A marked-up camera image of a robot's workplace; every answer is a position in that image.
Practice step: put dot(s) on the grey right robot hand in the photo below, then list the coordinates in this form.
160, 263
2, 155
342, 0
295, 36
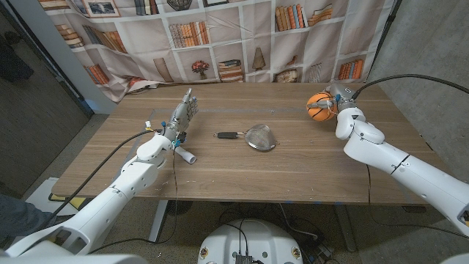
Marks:
344, 96

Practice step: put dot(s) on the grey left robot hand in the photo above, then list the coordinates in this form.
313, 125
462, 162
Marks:
181, 115

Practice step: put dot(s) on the small orange basketball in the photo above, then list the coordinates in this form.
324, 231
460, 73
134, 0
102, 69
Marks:
319, 113

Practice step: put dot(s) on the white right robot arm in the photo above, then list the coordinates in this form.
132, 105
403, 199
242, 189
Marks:
399, 157

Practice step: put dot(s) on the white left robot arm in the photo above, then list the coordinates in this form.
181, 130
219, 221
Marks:
117, 190

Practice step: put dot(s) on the short white plastic tube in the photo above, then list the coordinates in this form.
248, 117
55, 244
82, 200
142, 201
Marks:
187, 155

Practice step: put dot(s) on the black backdrop stand pole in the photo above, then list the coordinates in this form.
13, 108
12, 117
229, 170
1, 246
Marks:
384, 38

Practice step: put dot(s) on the printed bookshelf backdrop cloth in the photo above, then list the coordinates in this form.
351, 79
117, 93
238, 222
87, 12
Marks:
227, 40

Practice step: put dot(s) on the white table leg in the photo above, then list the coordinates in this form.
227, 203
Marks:
158, 221

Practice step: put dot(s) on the grey table leg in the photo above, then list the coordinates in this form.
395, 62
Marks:
346, 229

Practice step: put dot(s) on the yellow flat floor object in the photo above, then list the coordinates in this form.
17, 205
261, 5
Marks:
71, 201

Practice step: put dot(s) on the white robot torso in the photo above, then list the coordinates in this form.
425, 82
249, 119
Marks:
253, 238

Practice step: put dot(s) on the grey power strip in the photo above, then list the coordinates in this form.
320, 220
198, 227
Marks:
323, 251

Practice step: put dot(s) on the person's leg in blue jeans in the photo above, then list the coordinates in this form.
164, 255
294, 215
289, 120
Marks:
20, 220

